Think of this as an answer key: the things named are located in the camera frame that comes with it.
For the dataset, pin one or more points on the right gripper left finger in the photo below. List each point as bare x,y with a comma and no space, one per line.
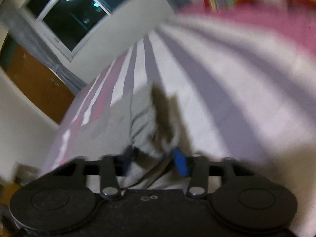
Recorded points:
60,199

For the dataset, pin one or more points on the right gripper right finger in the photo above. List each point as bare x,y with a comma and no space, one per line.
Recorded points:
235,193

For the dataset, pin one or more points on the grey sweatpants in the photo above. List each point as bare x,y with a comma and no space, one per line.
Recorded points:
149,120

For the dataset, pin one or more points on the brown wooden door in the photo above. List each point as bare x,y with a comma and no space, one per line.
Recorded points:
36,81

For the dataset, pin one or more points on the striped pink purple bed sheet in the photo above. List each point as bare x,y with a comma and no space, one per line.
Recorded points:
242,82

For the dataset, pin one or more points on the left grey curtain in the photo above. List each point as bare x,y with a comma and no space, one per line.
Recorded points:
26,36

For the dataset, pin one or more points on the aluminium sliding window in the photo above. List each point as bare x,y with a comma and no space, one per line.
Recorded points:
68,24

